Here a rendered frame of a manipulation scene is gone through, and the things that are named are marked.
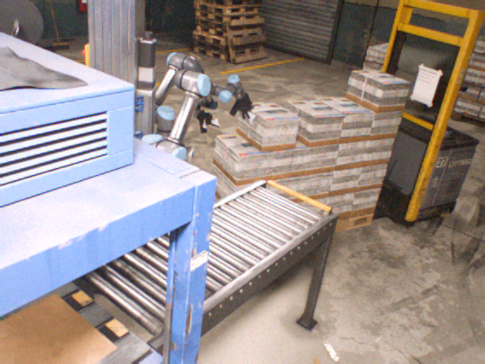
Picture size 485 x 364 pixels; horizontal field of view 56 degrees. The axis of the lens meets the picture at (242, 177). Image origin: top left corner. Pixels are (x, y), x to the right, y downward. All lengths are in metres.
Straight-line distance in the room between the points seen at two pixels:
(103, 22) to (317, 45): 8.32
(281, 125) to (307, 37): 7.77
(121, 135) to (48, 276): 0.37
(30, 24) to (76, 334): 1.05
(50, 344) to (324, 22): 9.54
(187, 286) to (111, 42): 1.74
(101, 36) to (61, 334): 1.59
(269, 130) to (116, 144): 2.07
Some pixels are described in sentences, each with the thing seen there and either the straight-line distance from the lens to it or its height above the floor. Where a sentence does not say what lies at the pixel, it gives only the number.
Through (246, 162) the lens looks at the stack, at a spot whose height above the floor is 0.78.
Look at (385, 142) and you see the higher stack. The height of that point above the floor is 0.80.
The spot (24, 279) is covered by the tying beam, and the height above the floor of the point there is 1.51.
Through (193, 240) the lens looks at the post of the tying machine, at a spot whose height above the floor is 1.39.
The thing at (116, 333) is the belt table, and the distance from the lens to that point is 1.76.
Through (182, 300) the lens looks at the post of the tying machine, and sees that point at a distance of 1.29.
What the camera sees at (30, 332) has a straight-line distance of 1.81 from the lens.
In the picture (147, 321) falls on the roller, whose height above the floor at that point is 0.80.
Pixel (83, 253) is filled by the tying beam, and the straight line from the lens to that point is 0.93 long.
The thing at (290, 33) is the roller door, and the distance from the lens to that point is 11.04.
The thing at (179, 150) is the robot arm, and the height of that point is 1.03.
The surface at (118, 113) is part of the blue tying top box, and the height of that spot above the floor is 1.69.
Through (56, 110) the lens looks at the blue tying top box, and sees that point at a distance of 0.99.
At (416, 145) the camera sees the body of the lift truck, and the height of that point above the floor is 0.69.
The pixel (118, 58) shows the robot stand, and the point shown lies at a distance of 2.70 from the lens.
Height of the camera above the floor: 2.05
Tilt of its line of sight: 26 degrees down
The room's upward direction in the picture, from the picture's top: 8 degrees clockwise
